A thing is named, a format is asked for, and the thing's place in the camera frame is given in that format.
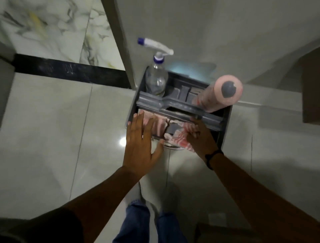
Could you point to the red white striped cloth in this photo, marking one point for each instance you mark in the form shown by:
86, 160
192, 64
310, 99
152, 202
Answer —
181, 139

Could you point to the brown wooden cabinet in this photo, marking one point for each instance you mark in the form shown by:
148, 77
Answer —
312, 87

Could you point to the person's left little finger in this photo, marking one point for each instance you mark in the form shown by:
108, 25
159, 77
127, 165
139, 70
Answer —
129, 131

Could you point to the person's left middle finger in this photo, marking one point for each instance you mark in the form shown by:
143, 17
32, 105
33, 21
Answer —
141, 122

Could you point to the person's left thumb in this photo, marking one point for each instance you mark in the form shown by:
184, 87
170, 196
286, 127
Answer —
159, 149

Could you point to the person's right forearm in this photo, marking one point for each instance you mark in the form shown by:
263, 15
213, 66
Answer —
257, 200

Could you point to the clear spray bottle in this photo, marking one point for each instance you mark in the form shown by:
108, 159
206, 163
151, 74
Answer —
156, 75

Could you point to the brown wooden furniture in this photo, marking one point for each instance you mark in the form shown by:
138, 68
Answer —
225, 234

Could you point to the pink cloth roll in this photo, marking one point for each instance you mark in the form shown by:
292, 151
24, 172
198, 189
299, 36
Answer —
220, 94

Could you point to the person's right fingers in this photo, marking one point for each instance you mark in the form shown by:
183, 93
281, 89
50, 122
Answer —
193, 131

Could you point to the person's left forearm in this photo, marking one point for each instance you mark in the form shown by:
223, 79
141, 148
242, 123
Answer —
105, 200

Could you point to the black wristband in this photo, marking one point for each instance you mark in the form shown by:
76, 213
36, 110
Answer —
213, 155

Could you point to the person's left hand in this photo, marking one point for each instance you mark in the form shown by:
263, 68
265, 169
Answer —
138, 152

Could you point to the black sleeve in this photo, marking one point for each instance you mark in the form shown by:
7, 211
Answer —
45, 226

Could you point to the blue jeans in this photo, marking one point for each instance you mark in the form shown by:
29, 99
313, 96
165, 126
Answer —
136, 225

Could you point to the person's right hand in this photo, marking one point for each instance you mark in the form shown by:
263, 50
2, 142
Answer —
203, 142

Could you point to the pink striped folded cloth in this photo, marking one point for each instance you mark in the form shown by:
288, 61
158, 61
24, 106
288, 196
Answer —
158, 124

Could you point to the grey plastic cleaning caddy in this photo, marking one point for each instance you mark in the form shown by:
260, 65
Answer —
180, 105

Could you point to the white door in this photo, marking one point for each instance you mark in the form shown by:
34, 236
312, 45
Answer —
212, 32

